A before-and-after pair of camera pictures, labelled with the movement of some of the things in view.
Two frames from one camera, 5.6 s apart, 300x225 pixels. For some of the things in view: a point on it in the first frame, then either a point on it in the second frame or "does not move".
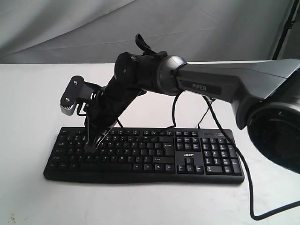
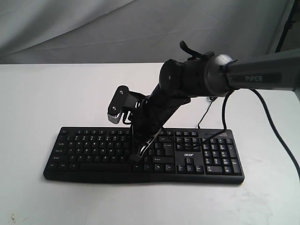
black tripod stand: [288, 25] does not move
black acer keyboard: [150, 155] does not move
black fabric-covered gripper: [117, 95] -> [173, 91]
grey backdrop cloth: [97, 31] does not move
